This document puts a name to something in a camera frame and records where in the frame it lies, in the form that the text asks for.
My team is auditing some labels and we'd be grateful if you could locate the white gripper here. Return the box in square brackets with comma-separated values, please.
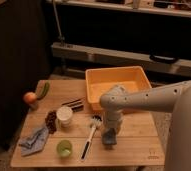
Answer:
[103, 111, 123, 133]

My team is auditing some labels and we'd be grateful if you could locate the blue grey cloth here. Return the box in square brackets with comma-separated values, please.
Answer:
[19, 125, 49, 156]

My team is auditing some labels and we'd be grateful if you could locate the orange apple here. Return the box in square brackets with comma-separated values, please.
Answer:
[23, 92, 37, 104]

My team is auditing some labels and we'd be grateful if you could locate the blue sponge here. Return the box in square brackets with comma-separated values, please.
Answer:
[102, 128, 117, 145]

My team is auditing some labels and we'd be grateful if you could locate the yellow plastic bin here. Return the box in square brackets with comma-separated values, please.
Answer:
[85, 66, 151, 111]

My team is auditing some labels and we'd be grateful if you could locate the green cup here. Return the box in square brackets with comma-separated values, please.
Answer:
[56, 140, 72, 158]

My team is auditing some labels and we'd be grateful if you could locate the grey metal shelf rack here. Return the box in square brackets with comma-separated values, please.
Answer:
[45, 0, 191, 77]

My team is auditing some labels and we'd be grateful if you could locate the white dish brush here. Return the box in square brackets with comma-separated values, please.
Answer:
[81, 115, 102, 160]

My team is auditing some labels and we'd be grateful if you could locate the dark brown grape bunch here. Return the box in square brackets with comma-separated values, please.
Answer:
[45, 111, 57, 134]

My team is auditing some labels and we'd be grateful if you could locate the green cucumber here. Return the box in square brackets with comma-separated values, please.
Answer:
[37, 82, 50, 100]

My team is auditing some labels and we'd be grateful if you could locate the white paper cup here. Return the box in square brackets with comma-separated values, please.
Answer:
[56, 106, 73, 127]

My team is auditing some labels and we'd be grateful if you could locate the black striped flat object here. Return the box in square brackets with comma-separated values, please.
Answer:
[63, 99, 84, 112]

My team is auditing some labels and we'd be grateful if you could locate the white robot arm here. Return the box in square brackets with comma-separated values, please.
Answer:
[100, 80, 191, 171]

